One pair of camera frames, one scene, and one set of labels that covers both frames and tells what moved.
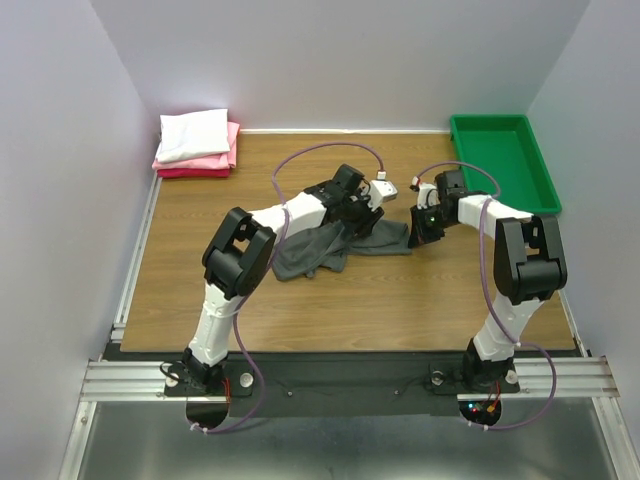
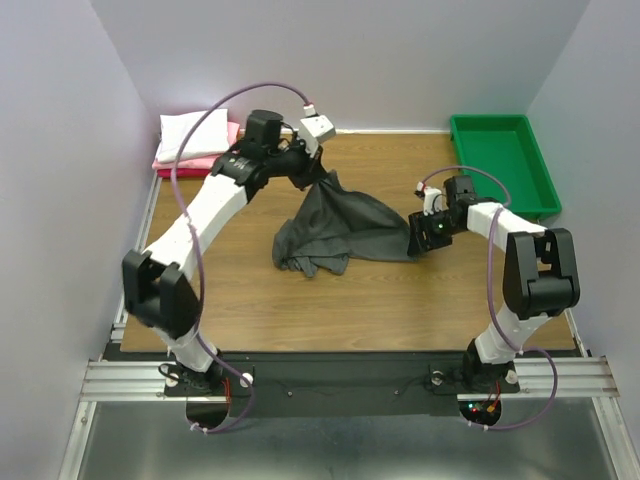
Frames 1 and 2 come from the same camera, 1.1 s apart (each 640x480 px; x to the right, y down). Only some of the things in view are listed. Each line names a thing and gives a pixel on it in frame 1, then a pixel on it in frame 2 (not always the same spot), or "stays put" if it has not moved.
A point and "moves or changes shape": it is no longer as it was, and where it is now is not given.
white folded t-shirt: (193, 134) stays put
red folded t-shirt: (169, 173) stays put
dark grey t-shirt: (327, 249) moves or changes shape
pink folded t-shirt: (221, 161) stays put
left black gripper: (364, 227) → (313, 168)
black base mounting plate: (340, 384) stays put
